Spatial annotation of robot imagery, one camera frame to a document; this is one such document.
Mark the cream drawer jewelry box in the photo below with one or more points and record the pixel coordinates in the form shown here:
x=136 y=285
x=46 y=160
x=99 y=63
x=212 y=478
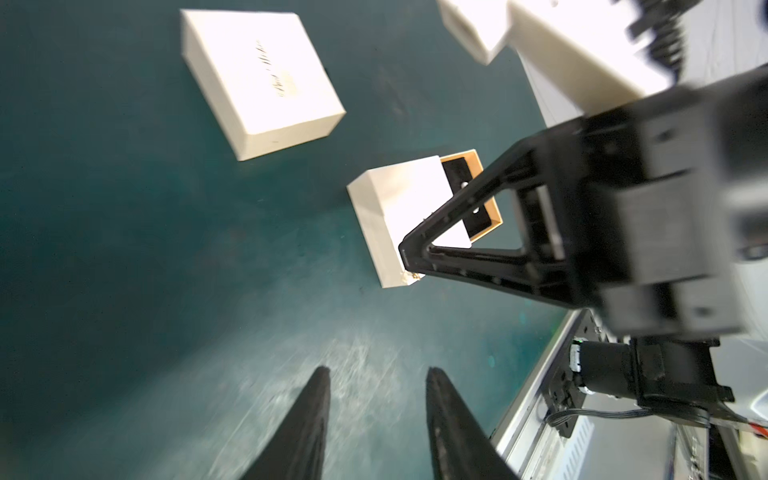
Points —
x=262 y=78

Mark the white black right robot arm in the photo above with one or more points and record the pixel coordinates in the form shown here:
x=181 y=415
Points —
x=669 y=376

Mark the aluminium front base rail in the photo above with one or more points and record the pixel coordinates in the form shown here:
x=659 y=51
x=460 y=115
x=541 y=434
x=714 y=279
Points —
x=530 y=447

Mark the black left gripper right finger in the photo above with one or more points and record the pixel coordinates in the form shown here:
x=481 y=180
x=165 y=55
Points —
x=459 y=448

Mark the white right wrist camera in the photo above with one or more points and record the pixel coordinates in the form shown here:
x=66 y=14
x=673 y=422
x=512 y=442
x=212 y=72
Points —
x=585 y=49

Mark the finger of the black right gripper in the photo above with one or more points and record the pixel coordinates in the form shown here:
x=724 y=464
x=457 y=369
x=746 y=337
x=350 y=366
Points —
x=513 y=271
x=514 y=170

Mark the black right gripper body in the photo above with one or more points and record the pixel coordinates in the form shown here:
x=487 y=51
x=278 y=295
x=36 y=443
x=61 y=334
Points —
x=645 y=212

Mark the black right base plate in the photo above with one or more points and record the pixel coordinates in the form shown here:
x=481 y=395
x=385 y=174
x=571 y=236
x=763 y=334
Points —
x=559 y=388

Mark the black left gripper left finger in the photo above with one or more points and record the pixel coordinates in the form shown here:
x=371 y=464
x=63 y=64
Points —
x=297 y=448

